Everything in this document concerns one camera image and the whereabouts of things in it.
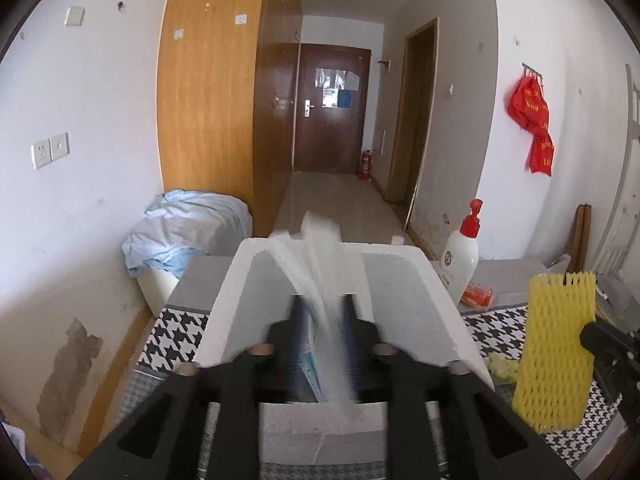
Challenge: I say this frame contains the dark brown entrance door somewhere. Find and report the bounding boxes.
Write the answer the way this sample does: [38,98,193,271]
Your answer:
[293,42,372,176]

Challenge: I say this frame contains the white tissue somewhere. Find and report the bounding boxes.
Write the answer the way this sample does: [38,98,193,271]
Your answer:
[270,210,363,406]

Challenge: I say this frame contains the yellow foam net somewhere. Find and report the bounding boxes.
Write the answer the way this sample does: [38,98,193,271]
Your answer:
[512,271,597,433]

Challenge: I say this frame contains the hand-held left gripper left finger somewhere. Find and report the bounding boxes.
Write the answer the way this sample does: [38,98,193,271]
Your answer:
[65,294,321,480]

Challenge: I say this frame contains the red cloth bag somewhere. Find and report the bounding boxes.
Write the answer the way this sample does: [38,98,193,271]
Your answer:
[507,75,551,136]
[526,130,555,177]

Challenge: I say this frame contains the red snack packet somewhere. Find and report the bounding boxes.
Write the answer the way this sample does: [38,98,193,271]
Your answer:
[460,282,493,308]

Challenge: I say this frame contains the light blue cloth pile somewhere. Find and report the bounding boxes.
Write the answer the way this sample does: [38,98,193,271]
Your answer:
[122,190,253,278]

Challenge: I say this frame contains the white foam box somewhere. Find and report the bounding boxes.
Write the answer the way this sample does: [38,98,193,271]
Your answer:
[192,239,496,468]

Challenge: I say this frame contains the white lotion pump bottle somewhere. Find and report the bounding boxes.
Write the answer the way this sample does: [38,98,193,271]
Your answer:
[439,199,484,306]

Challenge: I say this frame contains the wooden boards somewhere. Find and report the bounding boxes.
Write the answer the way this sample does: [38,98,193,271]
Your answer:
[570,203,593,273]

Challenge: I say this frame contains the white double wall socket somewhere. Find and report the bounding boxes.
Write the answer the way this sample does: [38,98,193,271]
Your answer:
[31,132,70,170]

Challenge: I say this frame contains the wooden side door frame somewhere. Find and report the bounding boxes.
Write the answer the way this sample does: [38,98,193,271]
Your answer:
[387,17,440,211]

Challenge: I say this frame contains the houndstooth table runner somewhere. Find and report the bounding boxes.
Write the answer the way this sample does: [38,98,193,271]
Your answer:
[117,305,628,480]

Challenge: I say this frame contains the wooden wardrobe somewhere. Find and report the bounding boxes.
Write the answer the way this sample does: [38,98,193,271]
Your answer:
[156,0,303,238]

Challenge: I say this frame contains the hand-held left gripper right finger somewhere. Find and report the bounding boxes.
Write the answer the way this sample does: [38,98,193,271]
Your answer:
[340,294,583,480]

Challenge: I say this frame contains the white bunk bed frame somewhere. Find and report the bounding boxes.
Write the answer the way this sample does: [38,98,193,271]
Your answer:
[595,62,640,281]

